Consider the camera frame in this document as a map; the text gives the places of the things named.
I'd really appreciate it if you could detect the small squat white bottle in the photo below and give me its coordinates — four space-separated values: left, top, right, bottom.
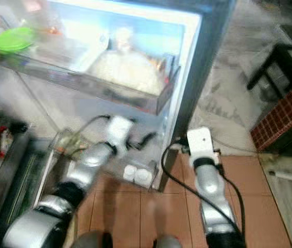
123 164 138 182
134 168 153 188

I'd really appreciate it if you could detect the white plastic bag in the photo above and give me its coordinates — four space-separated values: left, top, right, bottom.
89 26 167 97

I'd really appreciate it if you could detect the short clear door shelf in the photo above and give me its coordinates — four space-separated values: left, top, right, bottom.
49 128 167 192

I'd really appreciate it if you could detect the long clear door shelf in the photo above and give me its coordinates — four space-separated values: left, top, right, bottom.
0 30 183 115

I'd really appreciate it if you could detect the grey robot right foot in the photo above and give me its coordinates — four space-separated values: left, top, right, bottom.
153 236 181 248

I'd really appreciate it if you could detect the red tiled pillar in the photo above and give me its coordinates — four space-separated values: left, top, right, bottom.
251 72 292 153

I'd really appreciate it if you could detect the white carton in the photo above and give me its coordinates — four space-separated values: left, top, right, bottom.
58 21 110 73

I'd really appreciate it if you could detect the dark wooden stool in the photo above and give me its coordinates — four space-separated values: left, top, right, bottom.
247 43 292 104

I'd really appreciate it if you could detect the green lidded container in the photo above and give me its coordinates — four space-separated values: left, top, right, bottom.
0 26 36 54

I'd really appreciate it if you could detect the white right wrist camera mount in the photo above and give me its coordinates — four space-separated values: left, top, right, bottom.
186 126 215 164

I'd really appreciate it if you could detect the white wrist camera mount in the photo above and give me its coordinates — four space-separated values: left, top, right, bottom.
107 115 135 150
186 126 215 164

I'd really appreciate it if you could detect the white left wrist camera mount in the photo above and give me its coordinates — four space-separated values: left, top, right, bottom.
107 115 135 150

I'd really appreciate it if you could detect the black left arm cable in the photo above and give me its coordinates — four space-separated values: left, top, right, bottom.
76 114 111 139

